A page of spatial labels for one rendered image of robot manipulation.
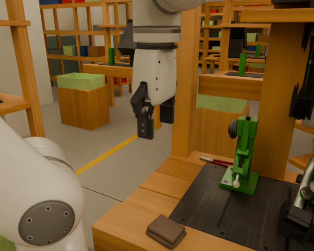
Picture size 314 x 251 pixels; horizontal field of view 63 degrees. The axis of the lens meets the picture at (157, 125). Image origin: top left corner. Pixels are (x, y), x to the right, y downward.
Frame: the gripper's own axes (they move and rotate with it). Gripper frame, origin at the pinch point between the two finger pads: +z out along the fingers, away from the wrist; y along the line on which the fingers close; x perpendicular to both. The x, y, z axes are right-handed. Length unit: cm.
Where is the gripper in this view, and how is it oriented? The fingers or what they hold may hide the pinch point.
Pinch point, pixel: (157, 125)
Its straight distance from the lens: 51.7
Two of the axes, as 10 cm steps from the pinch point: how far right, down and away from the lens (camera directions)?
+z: 0.0, 9.3, 3.6
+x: 8.9, 1.6, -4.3
